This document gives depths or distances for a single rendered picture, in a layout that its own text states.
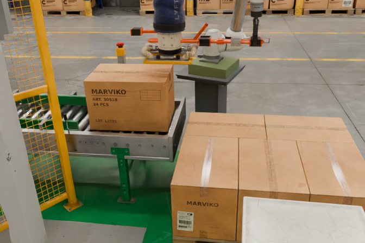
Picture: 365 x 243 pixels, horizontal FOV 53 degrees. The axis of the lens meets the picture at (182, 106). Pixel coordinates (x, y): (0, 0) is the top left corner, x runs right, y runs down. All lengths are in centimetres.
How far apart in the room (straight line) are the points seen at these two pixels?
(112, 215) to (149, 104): 87
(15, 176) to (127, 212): 105
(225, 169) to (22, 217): 120
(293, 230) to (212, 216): 112
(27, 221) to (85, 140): 75
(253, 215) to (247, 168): 109
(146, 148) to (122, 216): 55
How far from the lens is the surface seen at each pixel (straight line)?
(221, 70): 318
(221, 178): 228
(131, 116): 276
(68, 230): 288
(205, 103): 345
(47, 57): 252
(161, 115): 271
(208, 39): 259
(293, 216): 134
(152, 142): 263
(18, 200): 224
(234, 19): 327
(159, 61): 258
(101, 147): 277
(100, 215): 293
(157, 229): 275
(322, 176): 241
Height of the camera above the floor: 188
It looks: 25 degrees down
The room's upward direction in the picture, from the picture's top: 2 degrees counter-clockwise
